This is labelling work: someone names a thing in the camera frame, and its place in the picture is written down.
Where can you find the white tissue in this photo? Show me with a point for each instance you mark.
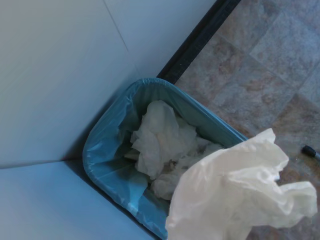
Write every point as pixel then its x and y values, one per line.
pixel 232 190

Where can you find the crumpled tissues in bin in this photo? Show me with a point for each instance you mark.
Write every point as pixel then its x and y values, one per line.
pixel 160 142

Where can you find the trash bin with blue liner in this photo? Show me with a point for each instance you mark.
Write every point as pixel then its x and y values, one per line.
pixel 110 160

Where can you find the black baseboard strip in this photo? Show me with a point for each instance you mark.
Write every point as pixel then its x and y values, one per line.
pixel 197 40

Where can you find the white cabinet panel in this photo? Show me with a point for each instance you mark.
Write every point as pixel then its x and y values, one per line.
pixel 55 200

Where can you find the black marker pen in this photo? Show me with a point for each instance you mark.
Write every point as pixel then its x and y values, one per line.
pixel 310 152

